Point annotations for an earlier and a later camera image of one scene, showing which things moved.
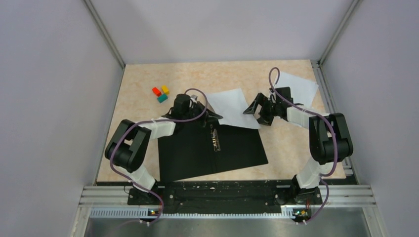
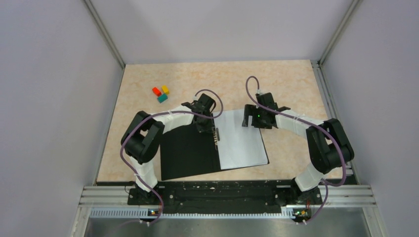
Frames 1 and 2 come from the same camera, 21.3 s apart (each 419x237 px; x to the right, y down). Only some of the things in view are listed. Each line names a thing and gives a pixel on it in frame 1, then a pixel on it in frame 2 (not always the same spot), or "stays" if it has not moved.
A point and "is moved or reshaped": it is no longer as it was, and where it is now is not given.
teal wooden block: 162,98 stays
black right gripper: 265,119 -> 252,110
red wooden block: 157,91 stays
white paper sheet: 230,104 is moved or reshaped
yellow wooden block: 165,89 stays
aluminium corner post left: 99,22 stays
